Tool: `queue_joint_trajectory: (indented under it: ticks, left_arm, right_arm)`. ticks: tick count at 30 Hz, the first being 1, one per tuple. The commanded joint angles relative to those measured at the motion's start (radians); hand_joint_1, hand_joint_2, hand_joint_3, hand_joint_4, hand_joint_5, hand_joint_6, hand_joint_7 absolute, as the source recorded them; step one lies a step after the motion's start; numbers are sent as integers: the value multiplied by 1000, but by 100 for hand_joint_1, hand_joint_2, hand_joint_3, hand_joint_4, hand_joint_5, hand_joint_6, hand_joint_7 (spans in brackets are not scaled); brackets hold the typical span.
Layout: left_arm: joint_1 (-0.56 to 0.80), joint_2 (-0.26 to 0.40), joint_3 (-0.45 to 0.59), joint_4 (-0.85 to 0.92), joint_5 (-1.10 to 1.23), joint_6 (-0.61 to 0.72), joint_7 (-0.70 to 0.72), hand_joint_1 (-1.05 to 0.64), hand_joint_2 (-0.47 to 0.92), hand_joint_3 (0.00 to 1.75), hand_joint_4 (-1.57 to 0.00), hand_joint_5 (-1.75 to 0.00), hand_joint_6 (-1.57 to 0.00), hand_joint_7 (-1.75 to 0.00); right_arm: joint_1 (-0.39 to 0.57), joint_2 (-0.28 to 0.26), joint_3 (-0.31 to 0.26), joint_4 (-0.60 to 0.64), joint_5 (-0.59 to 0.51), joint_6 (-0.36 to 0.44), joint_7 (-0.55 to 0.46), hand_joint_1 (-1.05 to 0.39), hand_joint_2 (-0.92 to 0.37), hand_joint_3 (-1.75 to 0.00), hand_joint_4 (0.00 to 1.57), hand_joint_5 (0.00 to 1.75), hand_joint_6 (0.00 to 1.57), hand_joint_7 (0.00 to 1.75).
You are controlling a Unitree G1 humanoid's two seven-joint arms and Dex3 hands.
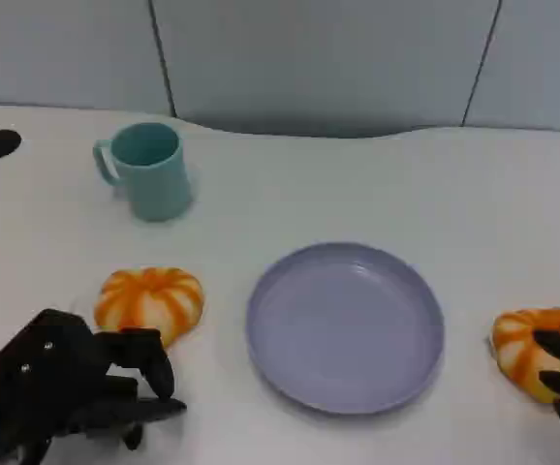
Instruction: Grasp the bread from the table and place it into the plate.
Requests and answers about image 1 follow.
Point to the lilac plate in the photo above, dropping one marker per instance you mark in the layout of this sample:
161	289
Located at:
343	329

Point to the orange and white bread roll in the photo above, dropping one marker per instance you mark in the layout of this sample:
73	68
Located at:
515	349
149	300

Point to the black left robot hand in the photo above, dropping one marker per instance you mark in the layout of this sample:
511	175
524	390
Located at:
42	368

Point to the pale green mug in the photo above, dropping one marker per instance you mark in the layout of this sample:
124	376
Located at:
159	189

